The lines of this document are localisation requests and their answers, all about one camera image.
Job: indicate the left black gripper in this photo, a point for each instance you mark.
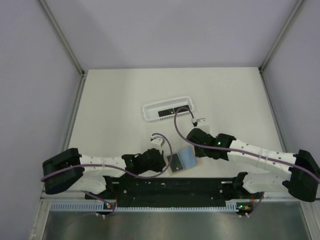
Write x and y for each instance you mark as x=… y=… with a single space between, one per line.
x=161 y=164

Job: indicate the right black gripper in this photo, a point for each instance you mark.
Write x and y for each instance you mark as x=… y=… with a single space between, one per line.
x=198 y=153

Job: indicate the black VIP card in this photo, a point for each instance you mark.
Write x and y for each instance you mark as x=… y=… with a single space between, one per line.
x=175 y=164

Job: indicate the beige card holder wallet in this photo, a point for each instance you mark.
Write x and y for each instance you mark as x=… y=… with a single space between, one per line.
x=188 y=159

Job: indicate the white plastic basket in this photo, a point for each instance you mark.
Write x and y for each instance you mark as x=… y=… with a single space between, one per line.
x=150 y=110

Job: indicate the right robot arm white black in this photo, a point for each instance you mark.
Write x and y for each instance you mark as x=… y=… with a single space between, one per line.
x=295 y=173

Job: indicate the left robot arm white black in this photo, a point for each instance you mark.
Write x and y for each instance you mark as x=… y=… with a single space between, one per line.
x=70 y=170

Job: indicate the black card in basket right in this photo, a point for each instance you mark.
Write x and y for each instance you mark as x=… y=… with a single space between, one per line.
x=181 y=109

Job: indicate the black card in basket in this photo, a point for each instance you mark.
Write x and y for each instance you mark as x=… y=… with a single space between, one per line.
x=166 y=112
x=181 y=109

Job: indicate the black card in basket left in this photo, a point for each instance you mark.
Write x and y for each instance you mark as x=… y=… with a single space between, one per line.
x=166 y=112

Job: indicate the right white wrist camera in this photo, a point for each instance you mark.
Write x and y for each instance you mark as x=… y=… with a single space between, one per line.
x=201 y=123

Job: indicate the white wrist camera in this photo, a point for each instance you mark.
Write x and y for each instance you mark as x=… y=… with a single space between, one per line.
x=157 y=141
x=201 y=123

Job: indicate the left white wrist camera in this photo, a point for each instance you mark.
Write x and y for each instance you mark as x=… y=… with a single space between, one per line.
x=157 y=141

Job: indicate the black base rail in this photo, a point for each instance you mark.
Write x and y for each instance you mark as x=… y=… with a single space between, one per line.
x=175 y=192

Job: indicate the white slotted cable duct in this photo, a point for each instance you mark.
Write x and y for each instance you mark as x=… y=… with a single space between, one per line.
x=103 y=207

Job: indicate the right aluminium frame post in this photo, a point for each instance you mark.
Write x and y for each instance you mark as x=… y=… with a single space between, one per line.
x=294 y=13

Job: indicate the aluminium frame post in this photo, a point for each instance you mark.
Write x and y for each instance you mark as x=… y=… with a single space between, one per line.
x=294 y=13
x=61 y=36

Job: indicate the left aluminium frame post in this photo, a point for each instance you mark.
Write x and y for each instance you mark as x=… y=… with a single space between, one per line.
x=61 y=36

